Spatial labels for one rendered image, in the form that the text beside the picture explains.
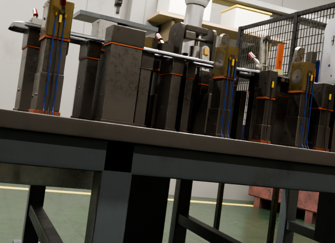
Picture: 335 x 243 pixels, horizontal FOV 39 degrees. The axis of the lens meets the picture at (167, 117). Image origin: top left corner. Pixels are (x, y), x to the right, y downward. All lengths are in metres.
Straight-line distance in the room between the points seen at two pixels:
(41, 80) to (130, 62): 0.31
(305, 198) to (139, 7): 2.61
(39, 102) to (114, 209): 0.48
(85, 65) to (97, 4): 3.49
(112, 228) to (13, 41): 3.96
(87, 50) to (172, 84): 0.36
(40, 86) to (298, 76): 1.02
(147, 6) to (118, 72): 3.63
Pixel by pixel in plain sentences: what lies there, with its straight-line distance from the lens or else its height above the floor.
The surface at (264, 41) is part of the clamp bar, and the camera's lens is 2.35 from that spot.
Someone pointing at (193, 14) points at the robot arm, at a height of 1.35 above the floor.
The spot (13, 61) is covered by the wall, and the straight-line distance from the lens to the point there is 4.97.
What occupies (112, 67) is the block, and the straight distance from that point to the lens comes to 1.58.
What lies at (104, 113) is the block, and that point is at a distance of 1.57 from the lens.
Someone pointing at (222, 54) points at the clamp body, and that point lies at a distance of 1.78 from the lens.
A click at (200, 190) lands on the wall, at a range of 5.55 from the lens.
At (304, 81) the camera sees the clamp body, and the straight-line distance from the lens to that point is 1.94.
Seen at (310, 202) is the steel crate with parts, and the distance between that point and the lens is 4.83.
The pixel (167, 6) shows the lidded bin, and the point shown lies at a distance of 4.88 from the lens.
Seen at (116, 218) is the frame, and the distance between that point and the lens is 1.17.
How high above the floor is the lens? 0.69
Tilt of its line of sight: 2 degrees up
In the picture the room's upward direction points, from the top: 7 degrees clockwise
